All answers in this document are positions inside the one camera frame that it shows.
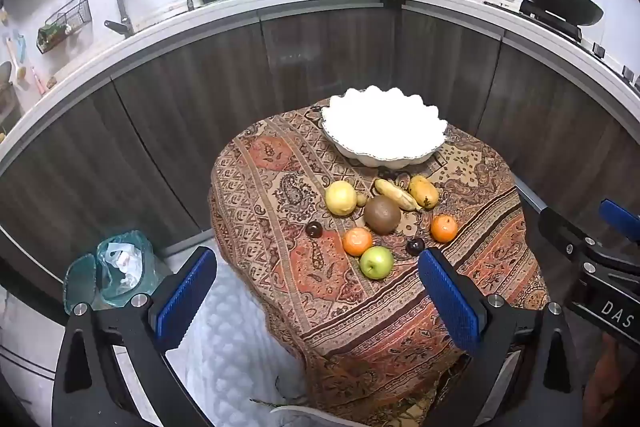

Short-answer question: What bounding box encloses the white quilted mat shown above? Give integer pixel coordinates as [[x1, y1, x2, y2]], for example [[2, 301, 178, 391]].
[[165, 252, 307, 427]]

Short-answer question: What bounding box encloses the yellow lemon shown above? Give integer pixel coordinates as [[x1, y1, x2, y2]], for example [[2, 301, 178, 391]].
[[325, 181, 358, 217]]

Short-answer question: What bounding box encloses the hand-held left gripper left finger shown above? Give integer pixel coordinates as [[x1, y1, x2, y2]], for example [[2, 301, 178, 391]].
[[51, 247, 218, 427]]

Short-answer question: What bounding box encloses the paisley patterned tablecloth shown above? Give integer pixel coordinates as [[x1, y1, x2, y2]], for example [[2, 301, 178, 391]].
[[207, 99, 551, 413]]

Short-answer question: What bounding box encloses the white plastic bag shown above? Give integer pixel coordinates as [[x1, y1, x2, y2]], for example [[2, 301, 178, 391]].
[[97, 239, 151, 295]]

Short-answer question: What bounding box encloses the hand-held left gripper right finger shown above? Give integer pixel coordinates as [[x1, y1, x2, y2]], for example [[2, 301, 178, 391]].
[[417, 248, 585, 427]]

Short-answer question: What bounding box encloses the black wire wall basket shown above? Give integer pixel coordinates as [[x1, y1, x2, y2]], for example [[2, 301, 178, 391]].
[[36, 0, 92, 54]]

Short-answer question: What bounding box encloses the black gas stove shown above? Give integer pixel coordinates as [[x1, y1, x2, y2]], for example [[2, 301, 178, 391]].
[[482, 0, 640, 82]]

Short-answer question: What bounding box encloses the yellow banana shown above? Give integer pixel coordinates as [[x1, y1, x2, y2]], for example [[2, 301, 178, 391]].
[[374, 178, 422, 212]]

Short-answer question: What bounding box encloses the person's right forearm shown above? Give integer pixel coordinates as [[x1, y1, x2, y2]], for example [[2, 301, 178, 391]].
[[582, 332, 640, 427]]

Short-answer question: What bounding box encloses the yellow mango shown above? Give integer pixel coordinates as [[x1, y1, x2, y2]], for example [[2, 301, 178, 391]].
[[408, 175, 440, 210]]

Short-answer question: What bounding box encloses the brown kiwi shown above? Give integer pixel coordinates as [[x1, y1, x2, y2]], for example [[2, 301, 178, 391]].
[[363, 197, 402, 236]]

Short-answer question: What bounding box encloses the orange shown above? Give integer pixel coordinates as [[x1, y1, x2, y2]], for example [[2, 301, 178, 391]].
[[342, 227, 374, 257], [430, 215, 459, 243]]

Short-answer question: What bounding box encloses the white scalloped bowl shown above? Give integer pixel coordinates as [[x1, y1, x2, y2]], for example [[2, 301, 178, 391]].
[[320, 86, 449, 168]]

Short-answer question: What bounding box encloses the teal trash bin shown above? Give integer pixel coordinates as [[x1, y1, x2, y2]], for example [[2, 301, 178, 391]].
[[62, 229, 173, 313]]

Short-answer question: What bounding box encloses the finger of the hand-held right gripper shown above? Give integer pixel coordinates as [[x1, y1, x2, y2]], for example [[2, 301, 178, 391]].
[[538, 206, 640, 280], [599, 199, 640, 244]]

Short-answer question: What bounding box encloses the dark wood base cabinet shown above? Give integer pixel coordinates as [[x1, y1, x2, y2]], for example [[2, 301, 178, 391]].
[[0, 0, 640, 308]]

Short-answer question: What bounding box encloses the green apple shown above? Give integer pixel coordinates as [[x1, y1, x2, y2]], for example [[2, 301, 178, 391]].
[[359, 246, 395, 280]]

